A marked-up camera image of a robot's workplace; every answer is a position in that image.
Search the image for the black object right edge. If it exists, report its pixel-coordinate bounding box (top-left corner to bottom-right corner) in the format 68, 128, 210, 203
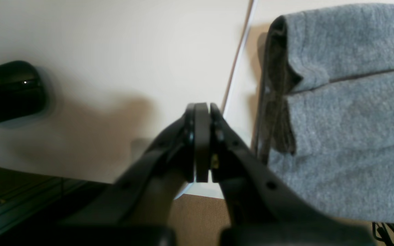
0, 60, 48, 123

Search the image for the grey t-shirt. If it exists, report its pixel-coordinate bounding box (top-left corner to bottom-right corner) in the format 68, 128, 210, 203
254, 3, 394, 223

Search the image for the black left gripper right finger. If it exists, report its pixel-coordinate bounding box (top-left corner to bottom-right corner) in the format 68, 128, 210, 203
210, 103, 375, 246

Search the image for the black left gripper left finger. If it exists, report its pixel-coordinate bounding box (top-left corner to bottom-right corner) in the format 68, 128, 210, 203
58, 103, 211, 246

